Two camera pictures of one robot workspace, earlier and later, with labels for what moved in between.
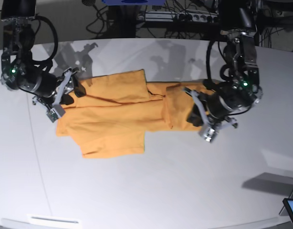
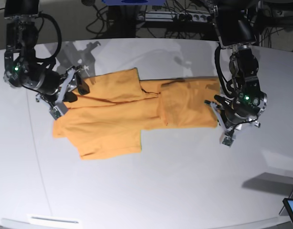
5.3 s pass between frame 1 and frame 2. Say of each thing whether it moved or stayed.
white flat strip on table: stayed
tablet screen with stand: stayed
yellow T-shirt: stayed
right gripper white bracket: moved
